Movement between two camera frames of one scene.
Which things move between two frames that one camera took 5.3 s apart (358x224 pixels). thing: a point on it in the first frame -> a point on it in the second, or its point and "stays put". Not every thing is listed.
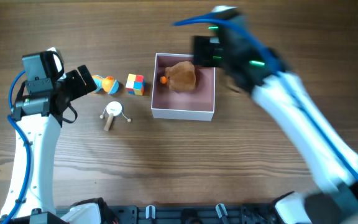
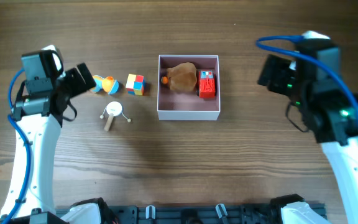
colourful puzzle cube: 135,84 stays put
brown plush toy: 181,76 stays put
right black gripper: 202,46 -> 280,66
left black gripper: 81,89 stays put
